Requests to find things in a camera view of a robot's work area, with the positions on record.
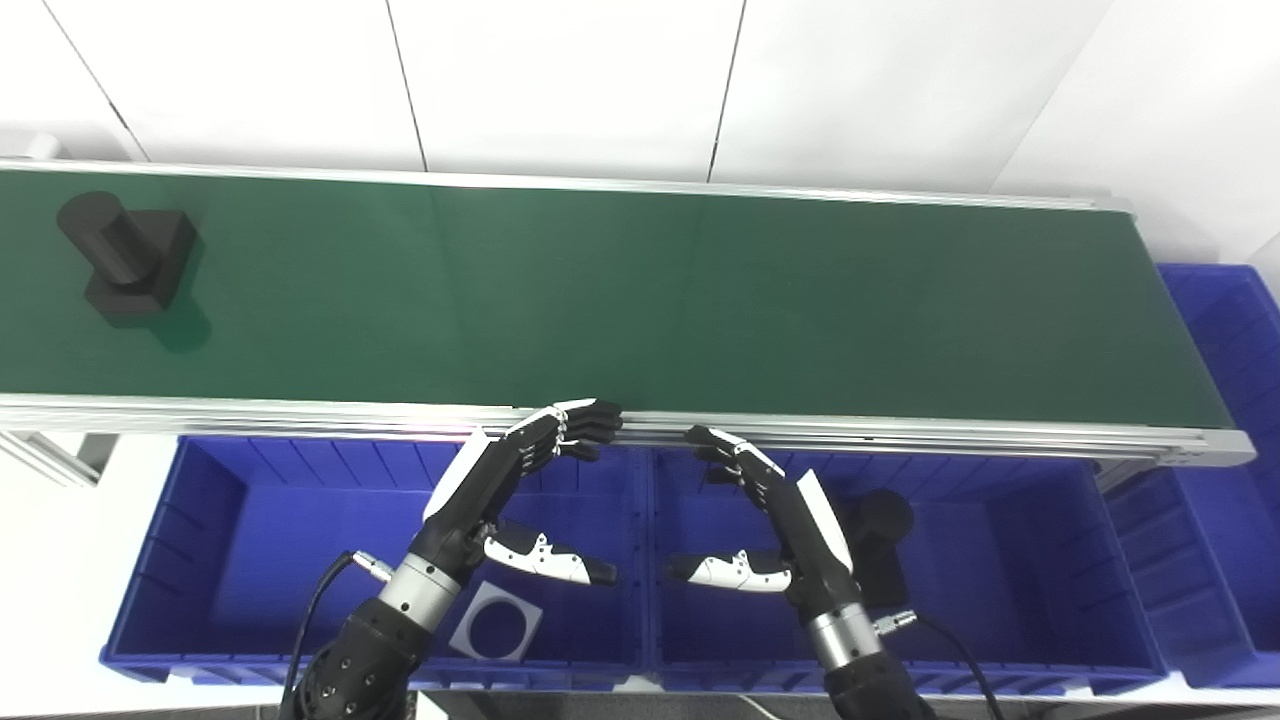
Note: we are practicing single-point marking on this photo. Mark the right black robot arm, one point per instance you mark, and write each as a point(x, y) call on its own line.
point(865, 680)

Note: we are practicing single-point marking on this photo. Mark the aluminium conveyor support leg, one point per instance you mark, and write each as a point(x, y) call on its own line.
point(50, 455)

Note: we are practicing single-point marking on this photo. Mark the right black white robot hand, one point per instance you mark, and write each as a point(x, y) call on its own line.
point(805, 545)

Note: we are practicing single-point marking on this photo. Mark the black cylinder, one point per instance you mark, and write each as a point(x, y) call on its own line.
point(125, 262)
point(882, 530)

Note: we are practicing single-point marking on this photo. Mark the blue plastic bin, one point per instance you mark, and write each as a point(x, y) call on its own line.
point(1215, 520)
point(1000, 570)
point(280, 540)

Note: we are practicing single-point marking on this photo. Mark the grey square plate round hole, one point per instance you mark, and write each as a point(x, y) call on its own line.
point(470, 630)

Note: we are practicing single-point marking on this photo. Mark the grey conveyor end box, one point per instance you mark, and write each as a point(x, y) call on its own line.
point(40, 146)

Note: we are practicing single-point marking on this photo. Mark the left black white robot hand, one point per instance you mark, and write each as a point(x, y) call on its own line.
point(470, 495)

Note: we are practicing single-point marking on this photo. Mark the green conveyor belt aluminium frame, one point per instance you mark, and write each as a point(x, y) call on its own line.
point(600, 300)

